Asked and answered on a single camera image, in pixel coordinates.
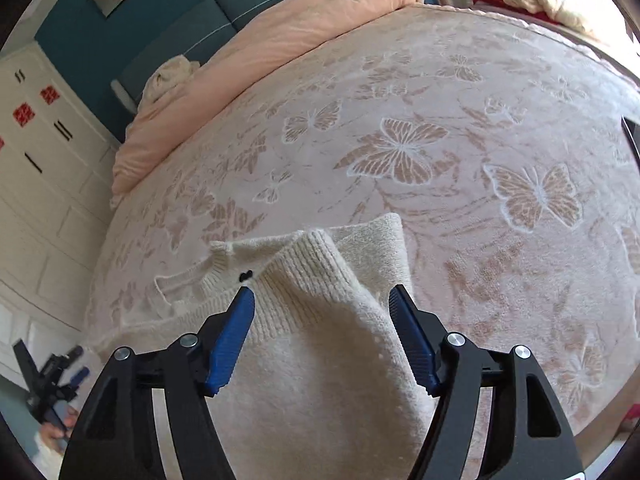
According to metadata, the cream knit sweater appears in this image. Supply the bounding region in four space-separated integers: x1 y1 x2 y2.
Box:
152 212 443 480

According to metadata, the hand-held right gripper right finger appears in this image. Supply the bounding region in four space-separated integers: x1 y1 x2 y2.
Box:
388 284 584 480

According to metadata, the pink butterfly blanket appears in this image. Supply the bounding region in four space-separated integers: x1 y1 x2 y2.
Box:
82 2 640 441

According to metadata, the dark flat object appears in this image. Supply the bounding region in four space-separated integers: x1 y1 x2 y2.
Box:
621 116 640 168

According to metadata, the crumpled cream cloth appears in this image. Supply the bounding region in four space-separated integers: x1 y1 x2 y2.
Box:
139 55 202 111

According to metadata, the cream fluffy cloth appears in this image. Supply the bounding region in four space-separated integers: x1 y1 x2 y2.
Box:
502 0 608 43

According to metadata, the peach duvet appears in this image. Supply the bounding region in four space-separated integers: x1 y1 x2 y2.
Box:
110 0 426 196

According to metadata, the white wardrobe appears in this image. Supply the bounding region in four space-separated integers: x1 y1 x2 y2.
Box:
0 42 121 381

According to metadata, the teal padded headboard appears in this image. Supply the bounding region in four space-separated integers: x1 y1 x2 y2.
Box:
35 0 371 143

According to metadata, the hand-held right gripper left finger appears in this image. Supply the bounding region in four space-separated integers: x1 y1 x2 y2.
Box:
59 285 257 480

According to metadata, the person's left hand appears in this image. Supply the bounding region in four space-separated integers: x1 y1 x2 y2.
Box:
37 405 82 453

